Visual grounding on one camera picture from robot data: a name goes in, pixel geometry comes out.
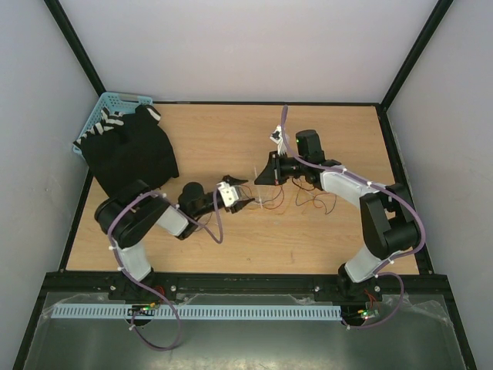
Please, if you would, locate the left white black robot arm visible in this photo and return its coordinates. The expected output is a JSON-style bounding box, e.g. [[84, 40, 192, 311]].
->
[[95, 175, 255, 299]]

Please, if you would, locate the light blue slotted cable duct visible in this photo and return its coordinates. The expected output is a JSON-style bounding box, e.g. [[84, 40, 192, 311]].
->
[[51, 304, 341, 321]]

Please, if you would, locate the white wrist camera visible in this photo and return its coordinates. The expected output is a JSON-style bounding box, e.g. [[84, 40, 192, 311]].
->
[[270, 125, 289, 156], [217, 181, 240, 208]]

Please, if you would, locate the purple cable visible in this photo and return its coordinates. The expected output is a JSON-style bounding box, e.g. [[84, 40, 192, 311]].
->
[[280, 104, 428, 331], [106, 188, 225, 352]]

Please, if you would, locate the dark brown wire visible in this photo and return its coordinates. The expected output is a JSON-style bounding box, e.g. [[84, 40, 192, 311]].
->
[[192, 184, 338, 232]]

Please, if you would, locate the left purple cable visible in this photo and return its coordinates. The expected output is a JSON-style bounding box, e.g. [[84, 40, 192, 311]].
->
[[106, 188, 225, 352]]

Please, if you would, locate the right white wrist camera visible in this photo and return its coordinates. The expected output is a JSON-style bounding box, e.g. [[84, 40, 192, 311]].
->
[[270, 125, 289, 156]]

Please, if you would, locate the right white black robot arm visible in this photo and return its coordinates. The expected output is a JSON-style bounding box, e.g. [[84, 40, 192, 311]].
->
[[254, 126, 423, 300]]

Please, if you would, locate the blue plastic basket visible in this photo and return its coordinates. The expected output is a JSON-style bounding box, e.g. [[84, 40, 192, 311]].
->
[[79, 92, 153, 137]]

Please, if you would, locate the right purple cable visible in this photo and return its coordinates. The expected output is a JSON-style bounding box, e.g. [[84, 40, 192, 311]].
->
[[280, 104, 428, 331]]

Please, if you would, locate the black white striped cloth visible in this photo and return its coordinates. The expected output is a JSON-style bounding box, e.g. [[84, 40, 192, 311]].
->
[[73, 105, 162, 149]]

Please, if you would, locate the red wire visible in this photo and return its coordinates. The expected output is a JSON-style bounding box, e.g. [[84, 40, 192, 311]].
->
[[238, 183, 332, 211]]

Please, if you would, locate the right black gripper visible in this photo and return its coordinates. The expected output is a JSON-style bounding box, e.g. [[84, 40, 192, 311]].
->
[[255, 150, 307, 186]]

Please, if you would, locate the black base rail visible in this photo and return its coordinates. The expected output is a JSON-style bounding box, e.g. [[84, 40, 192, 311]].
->
[[42, 271, 384, 304]]

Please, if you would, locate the white zip tie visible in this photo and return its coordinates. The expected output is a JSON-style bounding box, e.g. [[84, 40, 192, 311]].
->
[[253, 166, 263, 209]]

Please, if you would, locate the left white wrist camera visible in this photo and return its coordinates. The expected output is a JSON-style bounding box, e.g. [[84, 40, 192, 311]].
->
[[217, 181, 240, 208]]

